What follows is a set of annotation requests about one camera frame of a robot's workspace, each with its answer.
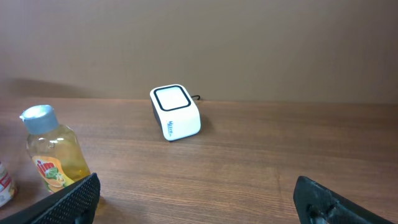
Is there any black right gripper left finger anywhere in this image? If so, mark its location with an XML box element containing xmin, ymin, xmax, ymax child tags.
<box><xmin>1</xmin><ymin>173</ymin><xmax>101</xmax><ymax>224</ymax></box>

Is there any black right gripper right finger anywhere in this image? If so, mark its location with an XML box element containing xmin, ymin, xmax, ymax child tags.
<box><xmin>293</xmin><ymin>176</ymin><xmax>392</xmax><ymax>224</ymax></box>

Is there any yellow dish soap bottle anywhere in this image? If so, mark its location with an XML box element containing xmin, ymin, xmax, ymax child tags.
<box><xmin>20</xmin><ymin>105</ymin><xmax>91</xmax><ymax>193</ymax></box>

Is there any Knorr stock cube jar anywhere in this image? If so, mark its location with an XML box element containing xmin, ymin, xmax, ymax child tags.
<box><xmin>0</xmin><ymin>163</ymin><xmax>17</xmax><ymax>207</ymax></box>

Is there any white barcode scanner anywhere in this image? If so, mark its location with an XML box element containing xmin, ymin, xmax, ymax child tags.
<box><xmin>150</xmin><ymin>84</ymin><xmax>201</xmax><ymax>141</ymax></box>

